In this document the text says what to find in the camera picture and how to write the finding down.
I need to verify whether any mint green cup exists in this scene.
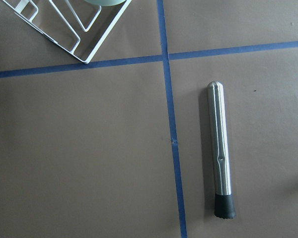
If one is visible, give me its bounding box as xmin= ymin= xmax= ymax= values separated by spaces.
xmin=85 ymin=0 xmax=126 ymax=6

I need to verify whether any steel muddler black tip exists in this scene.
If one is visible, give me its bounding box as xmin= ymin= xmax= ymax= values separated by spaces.
xmin=207 ymin=81 xmax=236 ymax=219

